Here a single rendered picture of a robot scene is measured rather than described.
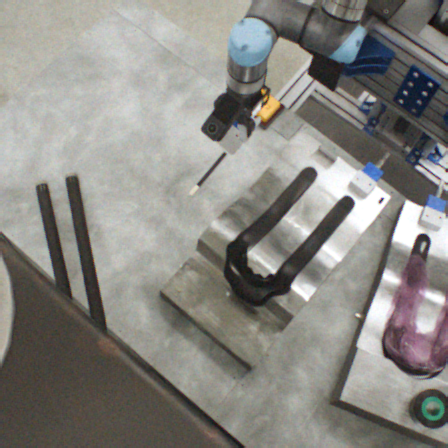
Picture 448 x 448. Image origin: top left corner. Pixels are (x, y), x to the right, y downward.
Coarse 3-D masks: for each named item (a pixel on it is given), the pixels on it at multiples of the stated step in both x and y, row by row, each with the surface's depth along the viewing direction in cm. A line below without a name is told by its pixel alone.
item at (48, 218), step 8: (40, 184) 157; (40, 192) 156; (48, 192) 157; (40, 200) 155; (48, 200) 155; (40, 208) 154; (48, 208) 154; (48, 216) 153; (48, 224) 152; (56, 224) 153; (48, 232) 151; (56, 232) 151; (48, 240) 150; (56, 240) 150; (48, 248) 150; (56, 248) 149; (56, 256) 148; (56, 264) 147; (64, 264) 148; (56, 272) 146; (64, 272) 146; (56, 280) 145; (64, 280) 145
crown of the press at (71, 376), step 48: (0, 240) 30; (0, 288) 29; (48, 288) 29; (0, 336) 28; (48, 336) 29; (96, 336) 29; (0, 384) 28; (48, 384) 28; (96, 384) 28; (144, 384) 28; (0, 432) 27; (48, 432) 27; (96, 432) 27; (144, 432) 28; (192, 432) 28
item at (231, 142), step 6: (258, 108) 154; (252, 114) 154; (234, 126) 151; (228, 132) 150; (234, 132) 150; (228, 138) 149; (234, 138) 149; (222, 144) 153; (228, 144) 150; (234, 144) 149; (240, 144) 153; (228, 150) 153; (234, 150) 152
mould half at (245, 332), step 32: (288, 160) 155; (256, 192) 153; (320, 192) 153; (352, 192) 153; (384, 192) 154; (224, 224) 145; (288, 224) 151; (352, 224) 151; (192, 256) 150; (224, 256) 142; (256, 256) 143; (288, 256) 145; (320, 256) 148; (192, 288) 147; (224, 288) 147; (192, 320) 147; (224, 320) 145; (256, 320) 145; (288, 320) 142; (256, 352) 143
